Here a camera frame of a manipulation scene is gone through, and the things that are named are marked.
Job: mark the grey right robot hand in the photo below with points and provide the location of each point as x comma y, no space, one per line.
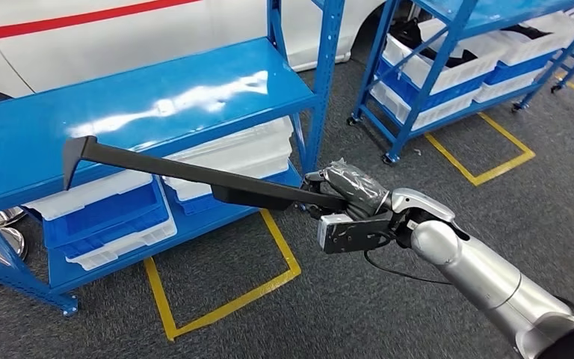
356,191

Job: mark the black plastic plate bracket part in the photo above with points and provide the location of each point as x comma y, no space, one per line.
193,173

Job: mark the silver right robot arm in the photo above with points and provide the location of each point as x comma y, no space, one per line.
490,282

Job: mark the blue metal shelf rack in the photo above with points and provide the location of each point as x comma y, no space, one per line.
143,89

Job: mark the black parts in bin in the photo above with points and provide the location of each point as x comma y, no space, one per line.
465,57
524,32

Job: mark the white car with red stripe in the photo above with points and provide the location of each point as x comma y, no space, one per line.
94,44

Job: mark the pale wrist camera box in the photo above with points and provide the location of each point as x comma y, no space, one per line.
334,230

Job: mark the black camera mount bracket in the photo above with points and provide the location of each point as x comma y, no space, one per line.
366,238

